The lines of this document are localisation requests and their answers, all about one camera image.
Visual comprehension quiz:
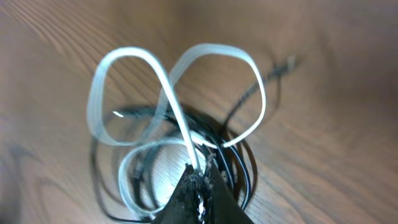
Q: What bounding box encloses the white usb cable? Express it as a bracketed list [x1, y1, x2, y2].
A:
[86, 43, 267, 218]

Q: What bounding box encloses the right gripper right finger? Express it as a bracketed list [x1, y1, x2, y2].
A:
[204, 162, 253, 224]

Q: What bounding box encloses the black usb cable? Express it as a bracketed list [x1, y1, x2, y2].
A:
[89, 55, 299, 224]

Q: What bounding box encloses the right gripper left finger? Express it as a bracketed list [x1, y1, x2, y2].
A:
[151, 165, 198, 224]

